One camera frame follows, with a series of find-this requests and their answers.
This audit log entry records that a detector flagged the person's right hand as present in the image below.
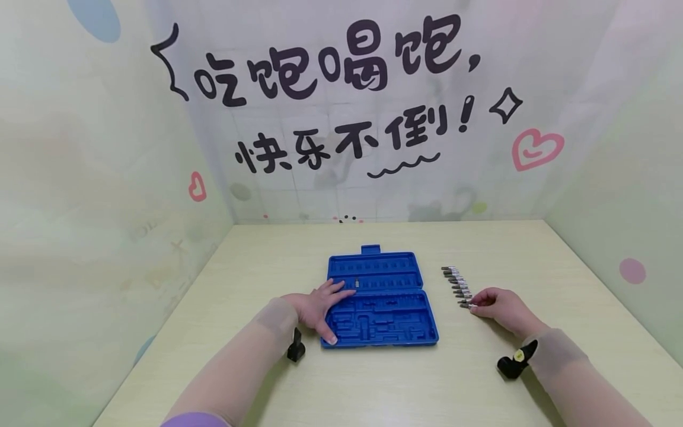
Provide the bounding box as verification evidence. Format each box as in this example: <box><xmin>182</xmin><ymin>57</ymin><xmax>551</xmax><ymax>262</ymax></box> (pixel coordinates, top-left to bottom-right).
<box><xmin>468</xmin><ymin>287</ymin><xmax>546</xmax><ymax>340</ymax></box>

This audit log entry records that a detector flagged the person's left hand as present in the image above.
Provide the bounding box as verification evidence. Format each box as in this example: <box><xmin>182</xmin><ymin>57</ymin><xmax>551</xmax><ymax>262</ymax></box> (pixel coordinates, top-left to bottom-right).
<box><xmin>282</xmin><ymin>278</ymin><xmax>358</xmax><ymax>346</ymax></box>

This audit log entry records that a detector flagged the blue plastic tool case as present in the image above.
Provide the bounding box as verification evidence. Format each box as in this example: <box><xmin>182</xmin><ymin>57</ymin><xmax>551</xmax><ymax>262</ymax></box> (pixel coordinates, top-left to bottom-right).
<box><xmin>320</xmin><ymin>244</ymin><xmax>440</xmax><ymax>349</ymax></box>

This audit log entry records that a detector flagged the person's left forearm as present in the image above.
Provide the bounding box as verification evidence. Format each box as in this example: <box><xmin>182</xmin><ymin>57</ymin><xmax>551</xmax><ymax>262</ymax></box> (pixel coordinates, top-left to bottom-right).
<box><xmin>160</xmin><ymin>295</ymin><xmax>299</xmax><ymax>427</ymax></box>

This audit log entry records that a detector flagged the person's right forearm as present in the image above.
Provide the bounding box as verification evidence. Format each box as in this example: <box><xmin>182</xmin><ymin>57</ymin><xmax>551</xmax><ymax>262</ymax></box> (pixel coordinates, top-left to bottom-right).
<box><xmin>522</xmin><ymin>326</ymin><xmax>656</xmax><ymax>427</ymax></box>

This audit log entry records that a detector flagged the row of screwdriver bits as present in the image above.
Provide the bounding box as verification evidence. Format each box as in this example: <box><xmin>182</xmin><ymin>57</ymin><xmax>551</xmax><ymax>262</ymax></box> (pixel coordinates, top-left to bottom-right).
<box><xmin>441</xmin><ymin>266</ymin><xmax>474</xmax><ymax>304</ymax></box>

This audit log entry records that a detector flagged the black wrist band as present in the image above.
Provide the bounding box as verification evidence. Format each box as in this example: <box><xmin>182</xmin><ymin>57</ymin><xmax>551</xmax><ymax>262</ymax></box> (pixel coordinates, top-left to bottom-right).
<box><xmin>496</xmin><ymin>339</ymin><xmax>539</xmax><ymax>380</ymax></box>
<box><xmin>286</xmin><ymin>327</ymin><xmax>307</xmax><ymax>363</ymax></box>

